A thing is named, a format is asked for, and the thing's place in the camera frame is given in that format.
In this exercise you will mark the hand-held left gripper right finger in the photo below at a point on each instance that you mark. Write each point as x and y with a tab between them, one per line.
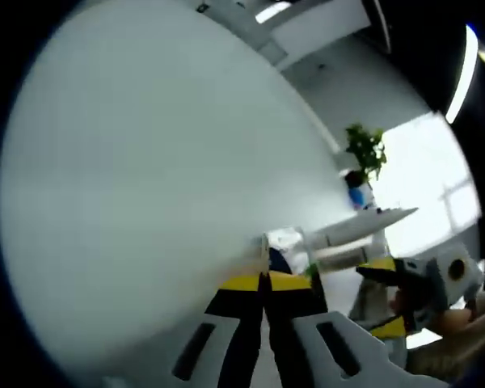
291	331

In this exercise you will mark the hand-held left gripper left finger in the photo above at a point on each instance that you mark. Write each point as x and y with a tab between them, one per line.
242	323

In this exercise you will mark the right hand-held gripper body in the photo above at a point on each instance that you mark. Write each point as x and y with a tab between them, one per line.
436	283

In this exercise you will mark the silver skincare sachet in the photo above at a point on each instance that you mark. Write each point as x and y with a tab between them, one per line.
372	303

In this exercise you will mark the green black skincare sachet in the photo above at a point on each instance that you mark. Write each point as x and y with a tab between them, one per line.
313	272

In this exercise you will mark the dark blue skincare sachet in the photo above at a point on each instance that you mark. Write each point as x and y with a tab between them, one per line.
279	262

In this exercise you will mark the person's right hand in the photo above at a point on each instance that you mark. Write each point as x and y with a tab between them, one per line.
456	323

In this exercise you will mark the blue packet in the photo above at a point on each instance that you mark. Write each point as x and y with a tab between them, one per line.
360	197

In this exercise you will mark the potted green plant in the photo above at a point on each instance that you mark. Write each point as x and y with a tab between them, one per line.
368	149

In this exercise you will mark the wide ceiling light strip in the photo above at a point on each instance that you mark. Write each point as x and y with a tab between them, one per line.
465	72

